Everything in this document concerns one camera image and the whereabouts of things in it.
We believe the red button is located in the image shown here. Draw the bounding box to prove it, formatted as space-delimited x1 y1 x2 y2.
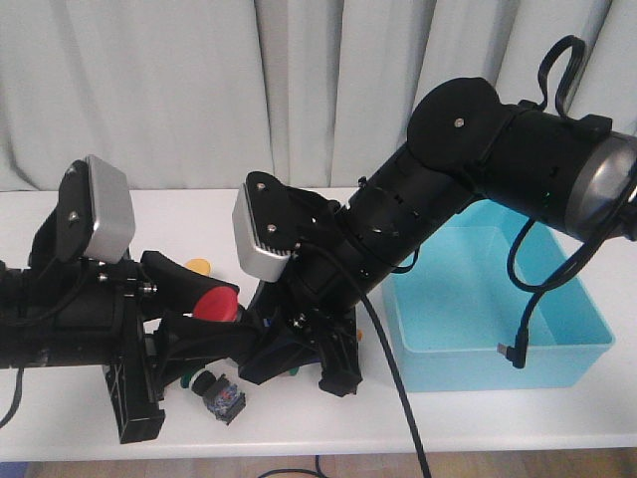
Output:
192 286 239 323

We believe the grey curtain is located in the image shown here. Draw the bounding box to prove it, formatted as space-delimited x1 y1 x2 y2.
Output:
1 1 636 190

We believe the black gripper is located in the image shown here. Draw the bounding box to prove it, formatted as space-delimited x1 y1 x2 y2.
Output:
29 208 240 445
153 188 363 398

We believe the green button front left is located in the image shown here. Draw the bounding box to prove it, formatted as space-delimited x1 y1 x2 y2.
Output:
179 368 247 425

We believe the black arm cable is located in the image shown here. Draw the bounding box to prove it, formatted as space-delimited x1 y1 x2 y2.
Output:
0 367 26 429
303 35 637 478

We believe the yellow button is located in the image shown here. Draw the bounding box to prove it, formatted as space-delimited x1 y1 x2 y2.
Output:
184 258 212 276

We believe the turquoise plastic box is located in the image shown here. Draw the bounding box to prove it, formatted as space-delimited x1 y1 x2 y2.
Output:
382 201 614 392

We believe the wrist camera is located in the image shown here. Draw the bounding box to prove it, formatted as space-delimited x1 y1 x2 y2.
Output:
232 171 311 283
55 155 135 264

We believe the black floor cable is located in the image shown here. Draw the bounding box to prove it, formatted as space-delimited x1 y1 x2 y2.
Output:
258 455 324 478

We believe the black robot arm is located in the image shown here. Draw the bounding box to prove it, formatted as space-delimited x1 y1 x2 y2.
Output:
233 78 636 396
1 213 259 443

